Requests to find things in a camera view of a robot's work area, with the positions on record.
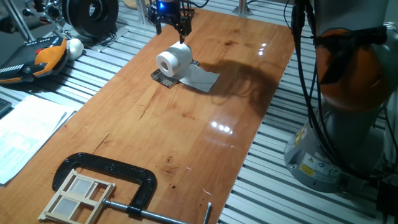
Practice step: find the round wooden disc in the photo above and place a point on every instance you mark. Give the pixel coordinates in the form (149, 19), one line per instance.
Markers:
(130, 3)

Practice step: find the white printed paper sheets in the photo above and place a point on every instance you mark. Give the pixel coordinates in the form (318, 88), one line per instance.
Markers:
(28, 130)

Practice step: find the white toilet paper roll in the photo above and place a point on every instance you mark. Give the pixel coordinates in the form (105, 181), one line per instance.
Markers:
(177, 57)

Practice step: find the metal post with foot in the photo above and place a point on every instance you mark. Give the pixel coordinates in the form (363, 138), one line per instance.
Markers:
(242, 9)

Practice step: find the white ball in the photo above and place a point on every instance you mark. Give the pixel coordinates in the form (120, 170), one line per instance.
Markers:
(75, 48)

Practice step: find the black round spool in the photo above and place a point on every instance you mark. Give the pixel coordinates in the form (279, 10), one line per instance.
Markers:
(74, 18)

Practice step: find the metal base plate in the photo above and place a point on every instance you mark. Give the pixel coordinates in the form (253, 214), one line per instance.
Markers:
(121, 32)

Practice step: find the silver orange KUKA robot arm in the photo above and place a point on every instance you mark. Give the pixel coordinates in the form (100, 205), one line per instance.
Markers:
(351, 77)

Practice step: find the metal paper roll holder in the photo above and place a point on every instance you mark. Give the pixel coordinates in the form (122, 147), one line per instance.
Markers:
(163, 80)

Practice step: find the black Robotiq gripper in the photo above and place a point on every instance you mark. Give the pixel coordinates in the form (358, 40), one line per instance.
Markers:
(169, 12)

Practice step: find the black C-clamp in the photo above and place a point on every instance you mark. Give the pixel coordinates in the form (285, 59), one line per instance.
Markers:
(109, 166)

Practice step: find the small wooden window frame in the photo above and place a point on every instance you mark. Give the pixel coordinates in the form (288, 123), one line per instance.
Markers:
(79, 198)

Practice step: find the metal tripod stand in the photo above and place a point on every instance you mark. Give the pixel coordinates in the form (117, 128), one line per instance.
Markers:
(18, 18)

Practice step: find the orange black teach pendant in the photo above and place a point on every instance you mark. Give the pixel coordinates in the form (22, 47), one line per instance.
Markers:
(46, 59)

